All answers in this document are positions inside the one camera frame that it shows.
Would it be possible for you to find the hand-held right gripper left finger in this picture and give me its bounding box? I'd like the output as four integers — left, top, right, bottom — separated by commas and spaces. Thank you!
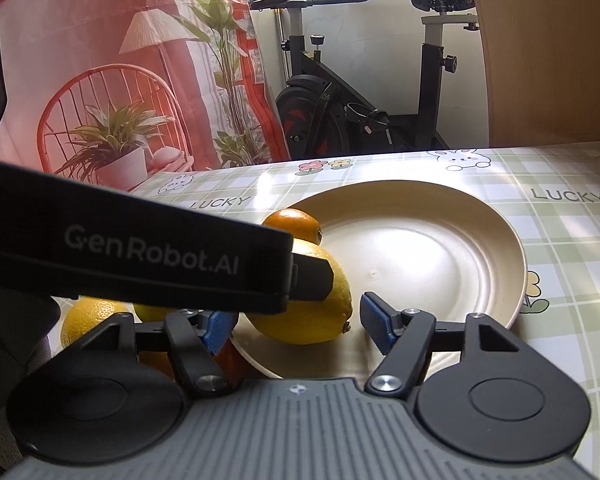
55, 308, 239, 397

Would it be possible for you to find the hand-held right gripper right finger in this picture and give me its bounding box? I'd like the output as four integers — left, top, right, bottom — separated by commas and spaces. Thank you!
359, 291, 536, 400

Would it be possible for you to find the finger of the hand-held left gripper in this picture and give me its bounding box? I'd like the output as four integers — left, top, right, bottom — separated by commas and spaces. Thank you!
290, 252, 335, 303

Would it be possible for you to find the brownish red round fruit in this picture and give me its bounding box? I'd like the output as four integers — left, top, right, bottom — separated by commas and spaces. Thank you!
214, 339, 257, 387

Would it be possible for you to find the bright yellow lemon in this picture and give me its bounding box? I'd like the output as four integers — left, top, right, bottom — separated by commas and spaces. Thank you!
247, 239, 354, 346

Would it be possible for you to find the small deep orange tangerine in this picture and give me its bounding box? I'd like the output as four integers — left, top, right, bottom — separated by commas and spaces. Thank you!
261, 208, 324, 247

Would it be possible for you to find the beige round plate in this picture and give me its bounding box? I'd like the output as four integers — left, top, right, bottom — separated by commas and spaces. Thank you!
230, 180, 528, 381

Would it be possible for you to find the orange-yellow large citrus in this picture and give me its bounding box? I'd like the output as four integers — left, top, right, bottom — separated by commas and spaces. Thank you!
60, 297, 132, 350

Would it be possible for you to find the person's left hand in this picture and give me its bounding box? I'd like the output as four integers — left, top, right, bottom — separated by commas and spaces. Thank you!
0, 289, 63, 470

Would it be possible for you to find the black exercise bike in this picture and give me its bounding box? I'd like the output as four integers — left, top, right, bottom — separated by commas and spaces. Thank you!
243, 0, 482, 162

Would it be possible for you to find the printed pink backdrop curtain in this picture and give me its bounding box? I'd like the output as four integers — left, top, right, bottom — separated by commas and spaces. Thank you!
0, 0, 292, 194

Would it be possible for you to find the green checked bunny tablecloth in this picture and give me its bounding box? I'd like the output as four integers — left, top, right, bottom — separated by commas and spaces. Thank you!
50, 141, 600, 480

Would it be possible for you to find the wooden board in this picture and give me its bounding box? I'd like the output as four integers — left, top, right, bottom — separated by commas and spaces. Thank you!
464, 0, 600, 152

